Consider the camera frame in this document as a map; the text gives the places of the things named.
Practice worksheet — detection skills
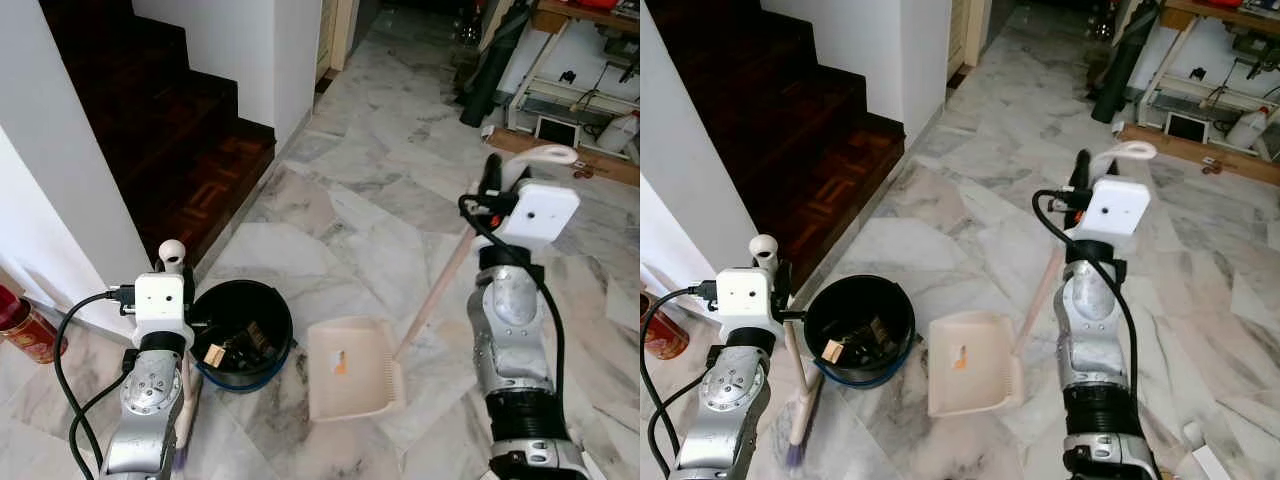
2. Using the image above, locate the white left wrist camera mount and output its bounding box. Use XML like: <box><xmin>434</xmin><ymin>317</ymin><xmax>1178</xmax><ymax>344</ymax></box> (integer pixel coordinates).
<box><xmin>715</xmin><ymin>267</ymin><xmax>784</xmax><ymax>343</ymax></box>
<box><xmin>132</xmin><ymin>271</ymin><xmax>195</xmax><ymax>347</ymax></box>

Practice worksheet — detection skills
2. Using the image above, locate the white-framed dark tablet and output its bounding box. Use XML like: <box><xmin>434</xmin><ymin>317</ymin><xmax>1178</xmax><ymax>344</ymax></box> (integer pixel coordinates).
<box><xmin>1164</xmin><ymin>111</ymin><xmax>1212</xmax><ymax>144</ymax></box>
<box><xmin>534</xmin><ymin>114</ymin><xmax>582</xmax><ymax>147</ymax></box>

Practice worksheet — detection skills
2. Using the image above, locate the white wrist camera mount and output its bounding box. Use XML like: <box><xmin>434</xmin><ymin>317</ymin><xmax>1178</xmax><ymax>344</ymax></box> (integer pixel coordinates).
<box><xmin>132</xmin><ymin>271</ymin><xmax>195</xmax><ymax>347</ymax></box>
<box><xmin>715</xmin><ymin>267</ymin><xmax>784</xmax><ymax>343</ymax></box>
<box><xmin>1074</xmin><ymin>175</ymin><xmax>1152</xmax><ymax>247</ymax></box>
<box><xmin>496</xmin><ymin>179</ymin><xmax>582</xmax><ymax>252</ymax></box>

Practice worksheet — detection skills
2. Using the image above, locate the long wooden plank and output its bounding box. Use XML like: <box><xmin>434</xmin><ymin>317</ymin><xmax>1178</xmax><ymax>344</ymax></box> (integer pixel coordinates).
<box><xmin>484</xmin><ymin>124</ymin><xmax>641</xmax><ymax>189</ymax></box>
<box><xmin>1118</xmin><ymin>121</ymin><xmax>1280</xmax><ymax>187</ymax></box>

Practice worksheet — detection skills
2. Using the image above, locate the white metal rack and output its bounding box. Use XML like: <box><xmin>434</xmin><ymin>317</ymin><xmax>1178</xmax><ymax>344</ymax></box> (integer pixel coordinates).
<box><xmin>504</xmin><ymin>8</ymin><xmax>641</xmax><ymax>153</ymax></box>
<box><xmin>1134</xmin><ymin>4</ymin><xmax>1280</xmax><ymax>161</ymax></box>

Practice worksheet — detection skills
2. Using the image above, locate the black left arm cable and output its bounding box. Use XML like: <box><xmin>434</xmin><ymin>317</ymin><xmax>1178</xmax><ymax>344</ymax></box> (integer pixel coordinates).
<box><xmin>640</xmin><ymin>282</ymin><xmax>723</xmax><ymax>479</ymax></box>
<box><xmin>54</xmin><ymin>284</ymin><xmax>138</xmax><ymax>480</ymax></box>

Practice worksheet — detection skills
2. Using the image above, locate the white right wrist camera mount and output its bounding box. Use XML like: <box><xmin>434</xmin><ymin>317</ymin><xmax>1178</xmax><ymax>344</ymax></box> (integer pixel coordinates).
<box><xmin>496</xmin><ymin>179</ymin><xmax>582</xmax><ymax>252</ymax></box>
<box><xmin>1074</xmin><ymin>175</ymin><xmax>1152</xmax><ymax>247</ymax></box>

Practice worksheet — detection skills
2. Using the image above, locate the black rolled tube bag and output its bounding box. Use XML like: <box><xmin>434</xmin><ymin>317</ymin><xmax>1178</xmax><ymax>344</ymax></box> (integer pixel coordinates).
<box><xmin>1089</xmin><ymin>0</ymin><xmax>1163</xmax><ymax>125</ymax></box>
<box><xmin>459</xmin><ymin>0</ymin><xmax>538</xmax><ymax>129</ymax></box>

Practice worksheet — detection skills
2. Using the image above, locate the white tube package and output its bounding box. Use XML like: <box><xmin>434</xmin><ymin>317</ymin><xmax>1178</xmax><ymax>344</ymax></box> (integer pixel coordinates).
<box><xmin>1179</xmin><ymin>420</ymin><xmax>1237</xmax><ymax>480</ymax></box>

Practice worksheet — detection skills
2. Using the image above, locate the white plastic bottle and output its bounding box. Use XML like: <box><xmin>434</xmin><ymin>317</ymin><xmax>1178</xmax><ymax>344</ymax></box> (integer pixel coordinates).
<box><xmin>1224</xmin><ymin>104</ymin><xmax>1272</xmax><ymax>152</ymax></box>
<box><xmin>596</xmin><ymin>109</ymin><xmax>641</xmax><ymax>157</ymax></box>

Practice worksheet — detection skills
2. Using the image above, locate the beige long-handled dustpan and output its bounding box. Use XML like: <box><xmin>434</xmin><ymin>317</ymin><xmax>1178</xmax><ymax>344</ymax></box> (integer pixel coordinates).
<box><xmin>927</xmin><ymin>139</ymin><xmax>1159</xmax><ymax>420</ymax></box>
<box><xmin>304</xmin><ymin>143</ymin><xmax>580</xmax><ymax>424</ymax></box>

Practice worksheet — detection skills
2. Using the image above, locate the black round bucket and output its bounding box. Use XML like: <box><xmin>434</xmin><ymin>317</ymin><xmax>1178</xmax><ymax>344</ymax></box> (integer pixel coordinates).
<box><xmin>802</xmin><ymin>274</ymin><xmax>917</xmax><ymax>390</ymax></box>
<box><xmin>189</xmin><ymin>279</ymin><xmax>297</xmax><ymax>394</ymax></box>

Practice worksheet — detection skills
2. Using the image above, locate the wooden door frame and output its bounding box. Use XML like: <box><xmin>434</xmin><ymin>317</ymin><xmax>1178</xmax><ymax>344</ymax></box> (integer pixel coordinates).
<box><xmin>946</xmin><ymin>0</ymin><xmax>993</xmax><ymax>81</ymax></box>
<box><xmin>314</xmin><ymin>0</ymin><xmax>362</xmax><ymax>83</ymax></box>

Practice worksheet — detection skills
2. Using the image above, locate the dark wooden staircase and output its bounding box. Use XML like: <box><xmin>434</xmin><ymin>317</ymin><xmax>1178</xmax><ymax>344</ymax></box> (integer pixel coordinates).
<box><xmin>655</xmin><ymin>0</ymin><xmax>908</xmax><ymax>293</ymax></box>
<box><xmin>40</xmin><ymin>0</ymin><xmax>278</xmax><ymax>269</ymax></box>

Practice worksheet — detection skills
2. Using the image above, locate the red metal can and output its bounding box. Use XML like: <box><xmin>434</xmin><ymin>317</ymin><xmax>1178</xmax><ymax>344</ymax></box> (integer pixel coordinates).
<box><xmin>640</xmin><ymin>290</ymin><xmax>692</xmax><ymax>362</ymax></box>
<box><xmin>0</xmin><ymin>284</ymin><xmax>70</xmax><ymax>365</ymax></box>

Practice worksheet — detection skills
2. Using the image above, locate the beige broom with purple bristles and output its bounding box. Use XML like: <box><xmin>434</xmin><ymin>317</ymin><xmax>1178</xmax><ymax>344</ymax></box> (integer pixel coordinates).
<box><xmin>158</xmin><ymin>239</ymin><xmax>204</xmax><ymax>472</ymax></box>
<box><xmin>749</xmin><ymin>234</ymin><xmax>827</xmax><ymax>472</ymax></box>

